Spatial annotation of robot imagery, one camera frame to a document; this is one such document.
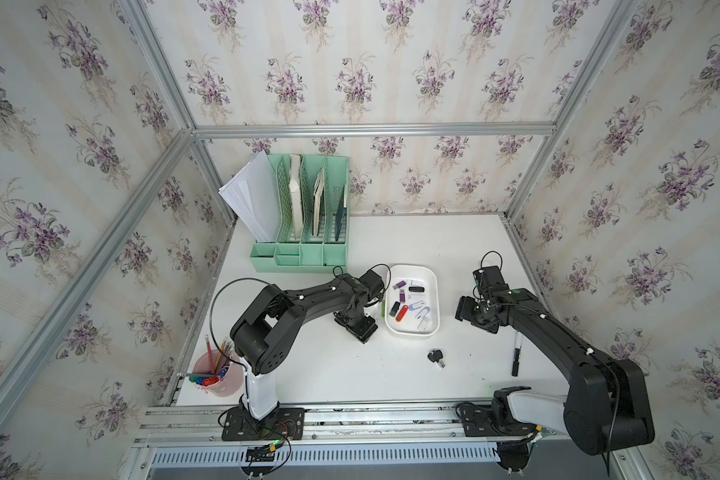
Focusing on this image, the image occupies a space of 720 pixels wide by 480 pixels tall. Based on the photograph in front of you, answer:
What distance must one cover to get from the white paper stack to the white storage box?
1.49 feet

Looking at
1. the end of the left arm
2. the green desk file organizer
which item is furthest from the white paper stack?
the end of the left arm

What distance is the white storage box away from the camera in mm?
899

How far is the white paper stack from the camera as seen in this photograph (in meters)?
0.93
